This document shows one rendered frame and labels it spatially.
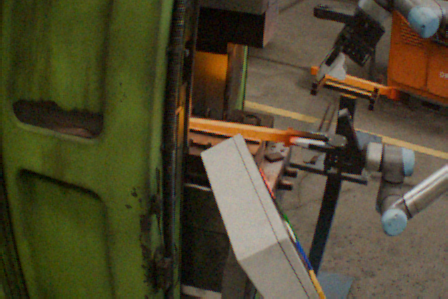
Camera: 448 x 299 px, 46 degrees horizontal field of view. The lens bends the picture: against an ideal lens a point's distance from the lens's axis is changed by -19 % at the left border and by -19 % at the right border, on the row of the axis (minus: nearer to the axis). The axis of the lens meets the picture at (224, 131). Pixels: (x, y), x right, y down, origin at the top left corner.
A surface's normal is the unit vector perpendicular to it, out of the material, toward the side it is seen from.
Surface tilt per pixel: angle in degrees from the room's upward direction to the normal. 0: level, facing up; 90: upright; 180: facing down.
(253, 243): 30
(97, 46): 89
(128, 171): 90
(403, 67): 91
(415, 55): 92
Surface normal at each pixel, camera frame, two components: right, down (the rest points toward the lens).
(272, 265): 0.18, 0.43
